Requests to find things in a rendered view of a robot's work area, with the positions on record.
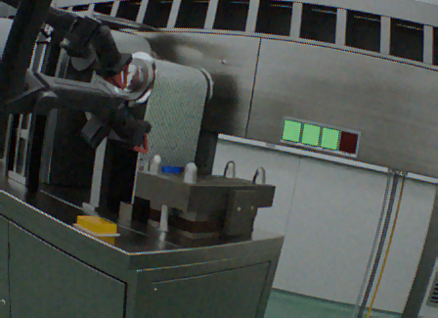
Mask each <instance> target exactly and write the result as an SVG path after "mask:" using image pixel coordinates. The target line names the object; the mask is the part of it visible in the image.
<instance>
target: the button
mask: <svg viewBox="0 0 438 318"><path fill-rule="evenodd" d="M76 223H77V226H80V227H82V228H84V229H86V230H88V231H90V232H92V233H95V234H110V233H112V234H115V233H116V225H115V224H113V223H111V222H107V221H105V220H104V219H101V218H99V217H96V216H77V222H76Z"/></svg>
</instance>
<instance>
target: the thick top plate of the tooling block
mask: <svg viewBox="0 0 438 318"><path fill-rule="evenodd" d="M137 172H138V173H137V179H136V184H135V190H134V191H135V196H137V197H141V198H143V199H147V200H150V201H153V202H157V203H159V204H165V205H169V206H171V207H175V208H179V209H181V210H184V211H195V210H196V211H213V210H227V209H228V201H229V194H230V190H253V191H257V192H258V193H257V197H256V203H255V208H257V207H272V203H273V199H274V194H275V189H276V186H274V185H270V184H265V185H262V184H256V183H251V182H252V181H249V180H246V179H241V178H238V177H236V178H229V177H225V176H223V175H213V174H208V176H203V175H198V176H197V183H196V184H191V183H185V182H181V180H182V173H166V172H161V176H158V175H152V174H148V173H147V172H144V171H137Z"/></svg>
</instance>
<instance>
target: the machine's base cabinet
mask: <svg viewBox="0 0 438 318"><path fill-rule="evenodd" d="M281 253H282V248H279V249H274V250H268V251H263V252H259V253H255V254H249V255H242V256H235V257H231V258H225V259H221V260H215V261H205V262H201V263H197V264H192V263H191V264H186V265H182V266H181V265H176V266H172V267H169V266H167V267H162V268H159V267H157V268H153V269H151V268H149V269H139V270H131V271H129V270H126V269H123V268H121V267H119V266H117V265H114V264H112V263H110V262H108V261H105V260H104V259H101V258H100V257H98V256H96V255H95V254H92V253H91V252H89V251H86V250H83V249H81V248H80V247H78V246H76V245H74V244H72V243H70V242H68V241H66V240H65V239H62V238H61V237H59V236H57V235H55V234H53V233H52V232H50V231H48V230H47V229H45V228H43V227H41V226H39V225H38V224H35V223H33V222H31V221H29V220H28V219H26V218H25V217H23V216H21V215H20V214H18V213H17V212H15V211H12V210H10V209H9V208H8V207H6V206H5V205H3V204H0V318H264V314H265V311H266V307H267V303H268V299H269V295H270V291H271V289H272V287H273V284H274V279H275V275H276V271H277V267H278V262H279V258H280V256H281Z"/></svg>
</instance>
